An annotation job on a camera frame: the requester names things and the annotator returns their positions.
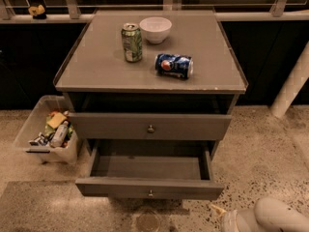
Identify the glass railing with posts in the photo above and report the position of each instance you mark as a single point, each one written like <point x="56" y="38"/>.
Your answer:
<point x="224" y="10"/>

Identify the green soda can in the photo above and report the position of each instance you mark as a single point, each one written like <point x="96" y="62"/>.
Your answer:
<point x="132" y="42"/>

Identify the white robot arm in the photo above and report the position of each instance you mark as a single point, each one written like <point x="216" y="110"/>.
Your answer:
<point x="267" y="215"/>

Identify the yellow sponge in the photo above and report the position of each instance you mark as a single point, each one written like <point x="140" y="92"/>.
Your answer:
<point x="57" y="120"/>

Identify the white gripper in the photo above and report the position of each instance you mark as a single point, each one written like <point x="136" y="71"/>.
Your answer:
<point x="230" y="222"/>

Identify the white diagonal pole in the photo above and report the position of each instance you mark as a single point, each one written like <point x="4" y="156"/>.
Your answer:
<point x="293" y="84"/>

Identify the grey top drawer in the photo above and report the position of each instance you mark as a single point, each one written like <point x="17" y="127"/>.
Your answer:
<point x="150" y="126"/>

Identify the round floor drain cover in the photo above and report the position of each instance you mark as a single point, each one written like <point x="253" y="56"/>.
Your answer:
<point x="148" y="222"/>

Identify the clear plastic bin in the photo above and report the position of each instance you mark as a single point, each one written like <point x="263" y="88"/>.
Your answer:
<point x="36" y="124"/>

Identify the white bowl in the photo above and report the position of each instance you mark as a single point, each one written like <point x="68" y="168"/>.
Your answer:
<point x="155" y="29"/>

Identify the yellow black object on ledge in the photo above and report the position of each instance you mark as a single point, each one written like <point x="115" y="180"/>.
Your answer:
<point x="37" y="12"/>

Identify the blue pepsi can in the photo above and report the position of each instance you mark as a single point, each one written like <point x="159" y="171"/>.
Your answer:
<point x="180" y="66"/>

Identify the grey drawer cabinet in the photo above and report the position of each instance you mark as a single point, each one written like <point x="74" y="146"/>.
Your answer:
<point x="98" y="78"/>

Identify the clear plastic bottle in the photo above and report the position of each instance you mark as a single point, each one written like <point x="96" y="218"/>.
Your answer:
<point x="60" y="135"/>

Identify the grey drawer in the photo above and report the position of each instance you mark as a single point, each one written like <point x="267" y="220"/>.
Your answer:
<point x="150" y="169"/>
<point x="150" y="126"/>

